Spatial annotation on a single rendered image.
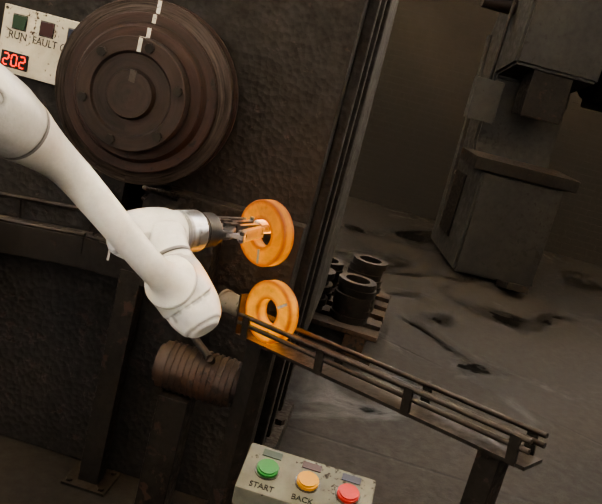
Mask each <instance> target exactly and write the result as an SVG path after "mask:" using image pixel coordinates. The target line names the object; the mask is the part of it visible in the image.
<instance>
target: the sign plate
mask: <svg viewBox="0 0 602 504"><path fill-rule="evenodd" d="M14 14H16V15H20V16H24V17H27V19H26V25H25V30H20V29H17V28H13V27H12V25H13V18H14ZM41 22H46V23H50V24H54V28H53V34H52V38H50V37H46V36H43V35H39V33H40V27H41ZM79 23H80V22H76V21H72V20H68V19H65V18H61V17H57V16H53V15H50V14H46V13H42V12H38V11H35V10H31V9H27V8H23V7H20V6H16V5H12V4H8V3H6V4H5V10H4V17H3V23H2V30H1V36H0V63H1V64H2V65H3V66H4V67H6V68H7V69H8V70H9V71H11V72H12V73H13V74H16V75H20V76H24V77H27V78H31V79H35V80H38V81H42V82H46V83H49V84H53V85H55V75H56V69H57V64H58V60H59V57H60V54H61V51H62V49H63V47H64V45H65V43H66V41H67V37H68V32H69V29H72V30H74V29H75V28H76V27H77V25H78V24H79ZM5 52H8V53H9V54H10V55H9V58H8V54H6V53H5ZM13 54H15V55H17V57H18V58H17V61H16V56H14V55H13ZM11 55H13V56H12V59H11ZM21 56H22V57H25V58H21ZM4 57H5V58H8V59H4V60H3V62H2V58H4ZM24 59H26V61H25V63H24V64H22V63H20V62H24ZM10 61H12V63H11V65H14V66H15V62H17V64H16V66H15V67H12V66H11V65H10ZM3 63H6V64H7V65H5V64H3ZM18 63H20V65H19V67H21V68H23V69H20V68H19V67H18Z"/></svg>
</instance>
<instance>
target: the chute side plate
mask: <svg viewBox="0 0 602 504"><path fill-rule="evenodd" d="M108 250H109V249H108V247H107V244H106V243H102V242H99V241H95V240H92V239H88V238H84V243H83V237H80V236H75V235H70V234H64V233H59V232H54V231H49V230H44V229H38V228H33V227H28V226H23V225H17V224H12V223H7V222H2V221H0V252H2V253H7V254H12V255H17V256H22V257H27V258H32V259H38V260H43V261H48V262H53V263H58V264H63V265H68V266H73V267H78V268H82V269H86V270H89V271H92V272H96V273H99V274H102V275H106V276H109V277H113V278H116V279H119V276H120V271H121V269H124V270H128V271H131V272H135V271H134V270H133V269H132V268H131V267H130V266H129V264H128V263H127V262H126V261H125V260H124V259H122V258H120V257H118V256H116V255H114V254H112V253H111V252H110V256H109V261H108V260H107V255H108ZM135 273H136V272H135Z"/></svg>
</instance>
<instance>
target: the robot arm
mask: <svg viewBox="0 0 602 504"><path fill-rule="evenodd" d="M0 157H2V158H3V159H6V160H8V161H11V162H14V163H17V164H20V165H23V166H25V167H27V168H30V169H32V170H35V171H37V172H39V173H41V174H43V175H44V176H46V177H47V178H49V179H50V180H51V181H52V182H54V183H55V184H56V185H57V186H58V187H59V188H60V189H61V190H62V191H63V192H64V193H65V194H66V195H67V196H68V197H69V198H70V200H71V201H72V202H73V203H74V204H75V205H76V206H77V207H78V208H79V209H80V211H81V212H82V213H83V214H84V215H85V216H86V217H87V218H88V220H89V221H90V222H91V223H92V224H93V225H94V226H95V227H96V229H97V230H98V231H99V232H100V233H101V234H102V235H103V236H104V237H105V239H106V244H107V247H108V249H109V251H110V252H111V253H112V254H114V255H116V256H118V257H120V258H122V259H124V260H125V261H126V262H127V263H128V264H129V266H130V267H131V268H132V269H133V270H134V271H135V272H136V273H137V274H138V275H139V276H140V278H141V279H142V280H143V281H144V288H145V292H146V295H147V297H148V299H149V300H150V301H151V302H152V303H153V304H154V306H155V307H156V308H157V310H158V311H159V312H160V314H161V315H162V316H163V318H165V319H167V321H168V322H169V324H170V325H171V326H172V327H173V328H174V329H175V330H176V331H177V332H178V333H180V334H181V335H183V336H184V337H190V338H199V337H201V336H203V335H205V334H207V333H209V332H210V331H212V330H213V329H214V328H215V327H216V326H217V325H218V323H219V320H220V318H221V305H220V301H219V297H218V294H217V292H216V290H215V288H214V286H213V284H212V282H211V280H210V278H209V276H208V275H207V273H206V271H205V270H204V268H203V267H202V265H201V263H200V262H199V261H198V260H197V259H196V257H195V256H194V254H193V253H192V252H198V251H201V250H202V249H203V248H209V247H214V246H216V245H217V244H218V243H219V242H220V241H221V240H231V239H237V241H238V243H240V244H243V243H244V242H246V241H250V240H254V239H259V238H263V235H264V234H267V233H271V229H270V226H269V224H268V223H267V222H266V221H265V220H263V219H262V220H255V221H254V218H255V217H252V216H250V219H248V220H246V219H247V218H245V217H229V216H217V215H215V214H214V213H211V212H204V213H201V212H200V211H198V210H170V209H168V208H161V207H146V208H138V209H133V210H128V211H126V210H125V209H124V207H123V206H122V205H121V204H120V202H119V201H118V200H117V198H116V197H115V196H114V195H113V193H112V192H111V191H110V189H109V188H108V187H107V186H106V184H105V183H104V182H103V181H102V179H101V178H100V177H99V176H98V174H97V173H96V172H95V171H94V170H93V168H92V167H91V166H90V165H89V164H88V162H87V161H86V160H85V159H84V158H83V157H82V155H81V154H80V153H79V152H78V151H77V150H76V149H75V147H74V146H73V145H72V144H71V143H70V141H69V140H68V139H67V138H66V136H65V135H64V134H63V132H62V131H61V129H60V128H59V127H58V125H57V124H56V122H55V121H54V119H53V118H52V116H51V115H50V113H49V111H48V110H47V109H46V107H45V106H44V105H43V104H42V103H41V102H40V101H39V100H38V98H37V97H36V96H35V95H34V93H33V92H32V91H31V90H30V88H29V87H28V86H27V85H25V84H24V83H23V82H22V81H21V80H20V79H19V78H18V77H16V76H15V75H14V74H13V73H12V72H11V71H9V70H8V69H7V68H6V67H4V66H3V65H2V64H1V63H0Z"/></svg>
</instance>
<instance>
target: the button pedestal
mask: <svg viewBox="0 0 602 504"><path fill-rule="evenodd" d="M264 449H269V450H272V451H275V452H278V453H281V454H283V457H282V460H281V461H280V460H277V459H273V458H270V457H267V456H264V455H263V452H264ZM262 459H272V460H274V461H275V462H276V463H277V464H278V466H279V472H278V474H277V476H275V477H274V478H264V477H262V476H260V475H259V474H258V472H257V464H258V462H259V461H260V460H262ZM303 461H307V462H310V463H314V464H317V465H320V466H322V470H321V473H318V472H315V471H312V470H309V469H305V468H302V464H303ZM303 471H310V472H313V473H315V474H316V475H317V476H318V478H319V485H318V487H317V488H316V489H315V490H313V491H305V490H303V489H301V488H300V487H299V486H298V484H297V476H298V474H299V473H301V472H303ZM343 473H346V474H349V475H352V476H355V477H358V478H362V481H361V485H357V484H353V483H350V482H347V481H344V480H341V478H342V474H343ZM345 483H348V484H352V485H354V486H355V487H356V488H357V489H358V490H359V493H360V496H359V499H358V501H357V502H356V503H353V504H372V500H373V495H374V490H375V485H376V481H375V480H372V479H369V478H366V477H363V476H359V475H356V474H353V473H350V472H347V471H343V470H340V469H337V468H334V467H331V466H327V465H324V464H321V463H318V462H314V461H311V460H308V459H305V458H302V457H298V456H295V455H292V454H289V453H285V452H282V451H279V450H276V449H273V448H269V447H266V446H263V445H260V444H257V443H252V444H251V446H250V448H249V451H248V453H247V456H246V459H245V461H244V464H243V466H242V469H241V471H240V474H239V476H238V479H237V482H236V484H235V488H234V493H233V497H232V503H233V504H346V503H344V502H342V501H341V500H340V499H339V498H338V496H337V490H338V487H339V486H340V485H342V484H345Z"/></svg>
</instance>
